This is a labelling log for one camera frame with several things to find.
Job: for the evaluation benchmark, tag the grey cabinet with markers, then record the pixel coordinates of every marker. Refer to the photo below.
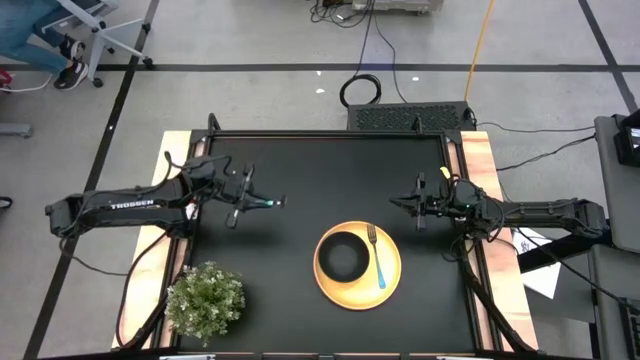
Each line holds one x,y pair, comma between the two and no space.
610,200

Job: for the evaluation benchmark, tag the yellow round plate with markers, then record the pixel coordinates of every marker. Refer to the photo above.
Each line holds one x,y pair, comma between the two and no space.
387,295

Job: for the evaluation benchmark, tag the black aluminium table frame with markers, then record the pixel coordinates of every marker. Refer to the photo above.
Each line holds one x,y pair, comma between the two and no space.
325,134

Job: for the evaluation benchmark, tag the person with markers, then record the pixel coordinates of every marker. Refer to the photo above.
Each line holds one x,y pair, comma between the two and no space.
25,35

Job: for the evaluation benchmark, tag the black device with screen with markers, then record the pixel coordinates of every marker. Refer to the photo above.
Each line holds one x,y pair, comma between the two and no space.
627,145

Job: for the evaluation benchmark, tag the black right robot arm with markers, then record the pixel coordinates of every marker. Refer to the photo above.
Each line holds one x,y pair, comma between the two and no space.
540,212

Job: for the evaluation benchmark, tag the white office chair base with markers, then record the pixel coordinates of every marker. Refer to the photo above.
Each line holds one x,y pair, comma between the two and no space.
105,30

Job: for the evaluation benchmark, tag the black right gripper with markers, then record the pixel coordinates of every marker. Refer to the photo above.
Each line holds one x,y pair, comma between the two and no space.
431,202

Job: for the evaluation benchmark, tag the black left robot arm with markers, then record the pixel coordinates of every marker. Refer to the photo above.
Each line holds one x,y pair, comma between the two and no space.
125,207

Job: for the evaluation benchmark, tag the dark grey ceramic bowl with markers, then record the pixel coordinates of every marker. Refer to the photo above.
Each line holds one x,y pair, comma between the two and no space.
344,256

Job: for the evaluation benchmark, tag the yellow tag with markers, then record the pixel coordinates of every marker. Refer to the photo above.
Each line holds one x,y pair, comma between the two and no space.
445,172

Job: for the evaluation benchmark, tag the white paper sheet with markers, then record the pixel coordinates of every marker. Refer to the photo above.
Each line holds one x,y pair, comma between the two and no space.
545,280

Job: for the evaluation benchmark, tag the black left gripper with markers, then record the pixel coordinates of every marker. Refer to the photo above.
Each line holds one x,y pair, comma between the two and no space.
235,190

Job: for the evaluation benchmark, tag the green potted plant black pot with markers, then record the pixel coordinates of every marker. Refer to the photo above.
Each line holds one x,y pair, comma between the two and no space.
205,302

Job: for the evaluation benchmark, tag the black perforated computer case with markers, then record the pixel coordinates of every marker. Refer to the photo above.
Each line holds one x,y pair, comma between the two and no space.
410,117

